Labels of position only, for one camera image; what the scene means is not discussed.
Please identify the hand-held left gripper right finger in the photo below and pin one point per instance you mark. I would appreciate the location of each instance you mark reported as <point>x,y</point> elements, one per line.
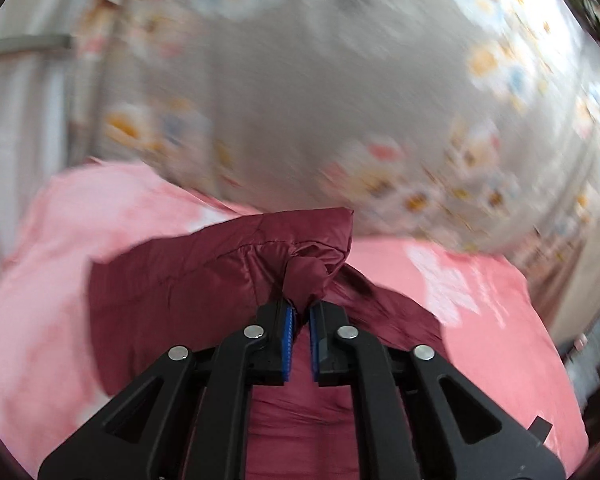
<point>315,345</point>

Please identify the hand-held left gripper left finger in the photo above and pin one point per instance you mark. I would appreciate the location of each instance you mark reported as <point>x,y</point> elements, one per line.
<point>288,342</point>

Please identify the maroon puffer jacket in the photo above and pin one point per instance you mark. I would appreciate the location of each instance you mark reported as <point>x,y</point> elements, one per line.
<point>195,285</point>

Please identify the pink patterned blanket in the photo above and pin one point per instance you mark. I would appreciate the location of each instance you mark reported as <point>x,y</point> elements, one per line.
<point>485,355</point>

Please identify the floral bed sheet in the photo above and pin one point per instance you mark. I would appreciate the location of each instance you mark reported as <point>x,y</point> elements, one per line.
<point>330,110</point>

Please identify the pale grey curtain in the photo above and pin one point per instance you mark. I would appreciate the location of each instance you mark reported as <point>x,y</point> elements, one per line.
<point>15,120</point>

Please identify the grey metal rail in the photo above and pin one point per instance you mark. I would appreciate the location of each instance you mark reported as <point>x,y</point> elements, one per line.
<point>25,44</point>

